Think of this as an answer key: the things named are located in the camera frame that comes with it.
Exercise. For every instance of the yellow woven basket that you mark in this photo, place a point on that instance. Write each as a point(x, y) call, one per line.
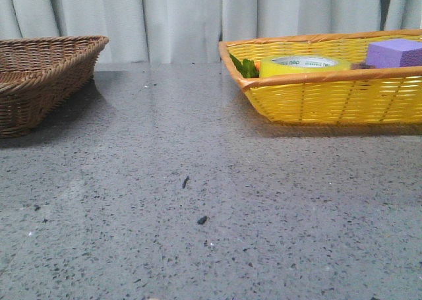
point(356, 97)

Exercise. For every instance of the yellow tape roll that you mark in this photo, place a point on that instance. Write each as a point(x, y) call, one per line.
point(295, 64)

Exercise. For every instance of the brown wicker basket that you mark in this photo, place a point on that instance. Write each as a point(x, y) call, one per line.
point(37, 74)

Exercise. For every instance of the purple foam block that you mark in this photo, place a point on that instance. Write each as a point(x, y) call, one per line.
point(394, 53)

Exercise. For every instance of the white curtain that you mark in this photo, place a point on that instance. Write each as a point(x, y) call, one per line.
point(188, 31)

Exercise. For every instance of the orange toy carrot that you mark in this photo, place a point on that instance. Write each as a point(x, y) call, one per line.
point(248, 68)

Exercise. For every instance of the brown object in basket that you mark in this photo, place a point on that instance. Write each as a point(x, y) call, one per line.
point(361, 66)

